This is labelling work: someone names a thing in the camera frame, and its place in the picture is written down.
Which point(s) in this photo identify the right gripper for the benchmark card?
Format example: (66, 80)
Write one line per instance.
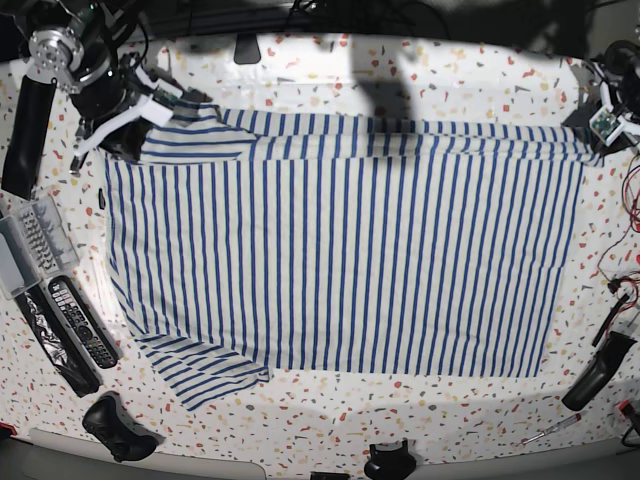
(118, 111)

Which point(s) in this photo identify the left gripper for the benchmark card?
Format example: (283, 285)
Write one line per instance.
(621, 97)

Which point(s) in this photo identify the blue white striped t-shirt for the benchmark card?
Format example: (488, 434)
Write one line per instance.
(243, 241)

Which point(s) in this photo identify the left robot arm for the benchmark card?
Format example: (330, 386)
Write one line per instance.
(620, 58)

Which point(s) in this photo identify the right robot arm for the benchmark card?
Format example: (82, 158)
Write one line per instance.
(74, 49)

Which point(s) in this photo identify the black clamp top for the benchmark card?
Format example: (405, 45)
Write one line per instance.
(247, 50)

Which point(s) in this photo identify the black tube left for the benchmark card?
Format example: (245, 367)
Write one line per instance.
(23, 158)

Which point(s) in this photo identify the clear plastic screw box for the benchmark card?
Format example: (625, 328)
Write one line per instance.
(34, 246)

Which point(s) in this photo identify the black probe stick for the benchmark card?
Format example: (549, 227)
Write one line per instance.
(615, 310)

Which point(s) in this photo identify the black remote control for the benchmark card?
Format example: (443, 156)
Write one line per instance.
(83, 323)

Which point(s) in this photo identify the black foil pouch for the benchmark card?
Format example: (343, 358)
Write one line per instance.
(56, 342)

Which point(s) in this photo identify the red clip right edge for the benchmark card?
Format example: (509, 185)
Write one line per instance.
(627, 409)

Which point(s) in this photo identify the red clip edge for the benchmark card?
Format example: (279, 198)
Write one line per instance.
(6, 431)
(627, 409)

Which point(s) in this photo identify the red tipped screwdriver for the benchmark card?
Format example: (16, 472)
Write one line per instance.
(556, 427)

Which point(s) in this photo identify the black game controller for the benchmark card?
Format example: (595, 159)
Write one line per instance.
(103, 422)

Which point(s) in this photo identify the red clip left edge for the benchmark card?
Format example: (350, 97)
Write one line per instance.
(6, 431)

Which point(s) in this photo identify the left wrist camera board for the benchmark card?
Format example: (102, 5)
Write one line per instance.
(606, 126)

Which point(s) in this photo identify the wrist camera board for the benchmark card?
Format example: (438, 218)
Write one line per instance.
(606, 126)
(166, 92)

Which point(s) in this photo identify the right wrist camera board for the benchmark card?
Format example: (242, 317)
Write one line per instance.
(166, 92)

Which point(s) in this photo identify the black handle right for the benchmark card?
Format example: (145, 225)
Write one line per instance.
(599, 371)

